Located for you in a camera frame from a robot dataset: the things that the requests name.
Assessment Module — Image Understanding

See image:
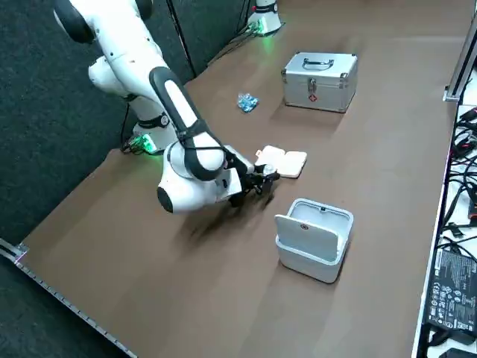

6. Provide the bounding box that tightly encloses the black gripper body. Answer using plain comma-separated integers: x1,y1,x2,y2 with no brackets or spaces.
228,172,262,207

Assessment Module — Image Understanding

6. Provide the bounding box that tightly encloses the white plastic pill box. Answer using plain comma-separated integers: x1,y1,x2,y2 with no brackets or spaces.
255,145,309,180

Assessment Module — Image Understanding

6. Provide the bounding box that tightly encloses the white bin with lid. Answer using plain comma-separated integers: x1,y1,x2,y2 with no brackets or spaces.
274,198,354,284

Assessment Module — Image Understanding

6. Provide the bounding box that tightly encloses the blue white blister packet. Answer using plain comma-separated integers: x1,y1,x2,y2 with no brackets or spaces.
237,92,259,113

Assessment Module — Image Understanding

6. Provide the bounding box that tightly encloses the silver aluminium first aid case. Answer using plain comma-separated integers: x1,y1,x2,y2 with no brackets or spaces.
281,51,358,113

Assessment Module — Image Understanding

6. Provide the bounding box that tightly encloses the large labelled black power adapter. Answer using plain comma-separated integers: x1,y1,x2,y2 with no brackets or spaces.
424,248,477,336

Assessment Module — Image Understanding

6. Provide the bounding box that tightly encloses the aluminium frame post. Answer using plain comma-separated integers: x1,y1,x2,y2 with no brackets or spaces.
442,0,477,102

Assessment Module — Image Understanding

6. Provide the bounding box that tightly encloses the aluminium table edge rail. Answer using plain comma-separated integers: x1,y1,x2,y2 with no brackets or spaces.
0,238,139,358

